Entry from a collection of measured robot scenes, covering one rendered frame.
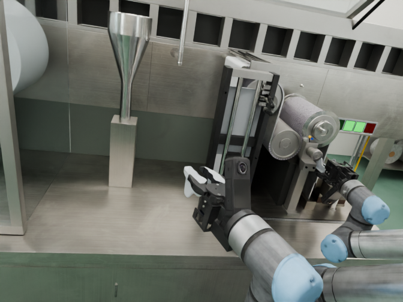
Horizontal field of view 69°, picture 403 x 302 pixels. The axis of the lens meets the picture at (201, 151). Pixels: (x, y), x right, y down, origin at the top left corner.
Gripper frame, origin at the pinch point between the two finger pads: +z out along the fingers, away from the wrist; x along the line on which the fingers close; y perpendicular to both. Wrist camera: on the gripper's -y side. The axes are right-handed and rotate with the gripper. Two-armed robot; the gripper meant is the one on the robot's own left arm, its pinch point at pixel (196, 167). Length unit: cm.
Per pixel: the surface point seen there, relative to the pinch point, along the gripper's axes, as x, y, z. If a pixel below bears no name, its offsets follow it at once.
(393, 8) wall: 344, -129, 186
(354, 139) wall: 384, 39, 179
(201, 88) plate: 33, -8, 61
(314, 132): 56, -8, 14
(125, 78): -4.7, -8.3, 49.0
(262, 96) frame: 26.0, -17.1, 14.5
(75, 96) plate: -14, 9, 80
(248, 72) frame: 19.6, -22.4, 16.5
